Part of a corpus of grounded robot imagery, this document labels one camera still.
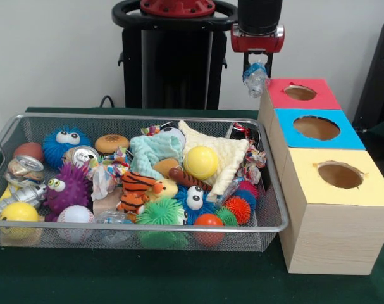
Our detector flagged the yellow tennis ball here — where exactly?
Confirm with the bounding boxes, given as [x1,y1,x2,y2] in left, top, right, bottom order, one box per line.
[183,145,220,179]

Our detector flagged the shallow metal mesh bin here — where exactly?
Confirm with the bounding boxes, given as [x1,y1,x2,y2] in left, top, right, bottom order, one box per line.
[0,113,290,253]

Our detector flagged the purple spiky toy with eyes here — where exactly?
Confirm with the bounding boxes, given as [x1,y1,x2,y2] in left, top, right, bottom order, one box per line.
[42,163,94,222]

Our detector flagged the light teal muslin cloth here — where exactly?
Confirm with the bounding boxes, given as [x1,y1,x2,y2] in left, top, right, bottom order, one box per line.
[129,132,185,180]

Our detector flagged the wooden box with three holes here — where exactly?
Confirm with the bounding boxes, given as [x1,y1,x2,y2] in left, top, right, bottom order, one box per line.
[257,77,384,275]

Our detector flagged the orange red ball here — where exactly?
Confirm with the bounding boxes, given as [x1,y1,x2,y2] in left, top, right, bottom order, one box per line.
[193,213,225,247]

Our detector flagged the green spiky ball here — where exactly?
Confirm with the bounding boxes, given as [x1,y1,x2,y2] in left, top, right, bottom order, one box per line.
[135,196,189,250]

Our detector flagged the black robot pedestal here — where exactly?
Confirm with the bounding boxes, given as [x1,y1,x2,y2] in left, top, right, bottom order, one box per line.
[111,0,244,110]

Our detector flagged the crushed clear bottle blue label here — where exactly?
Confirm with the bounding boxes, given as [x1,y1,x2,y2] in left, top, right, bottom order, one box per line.
[242,61,270,98]

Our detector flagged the black chair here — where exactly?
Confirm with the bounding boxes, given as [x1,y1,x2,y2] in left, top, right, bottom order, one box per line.
[352,21,384,127]

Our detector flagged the white baseball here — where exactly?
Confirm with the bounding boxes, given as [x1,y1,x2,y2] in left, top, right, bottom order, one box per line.
[56,205,96,243]

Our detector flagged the toy hamburger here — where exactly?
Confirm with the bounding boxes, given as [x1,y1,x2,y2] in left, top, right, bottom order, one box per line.
[94,134,130,156]

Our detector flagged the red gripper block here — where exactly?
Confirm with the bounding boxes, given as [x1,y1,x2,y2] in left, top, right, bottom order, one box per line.
[231,23,286,79]

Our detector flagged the yellow smiley ball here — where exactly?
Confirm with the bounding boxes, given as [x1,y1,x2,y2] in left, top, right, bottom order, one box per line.
[0,201,40,239]

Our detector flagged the orange striped tiger plush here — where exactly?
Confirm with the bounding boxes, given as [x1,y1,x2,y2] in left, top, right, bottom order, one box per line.
[116,172,158,215]

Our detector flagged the black cable loop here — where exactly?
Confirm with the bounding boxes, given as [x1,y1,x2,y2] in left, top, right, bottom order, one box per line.
[99,94,116,108]

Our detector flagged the blue spiky toy with eyes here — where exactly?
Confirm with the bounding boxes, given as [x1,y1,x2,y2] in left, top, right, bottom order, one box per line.
[42,125,92,170]

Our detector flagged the cream muslin cloth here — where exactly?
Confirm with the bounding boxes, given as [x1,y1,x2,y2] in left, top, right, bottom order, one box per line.
[178,120,250,203]

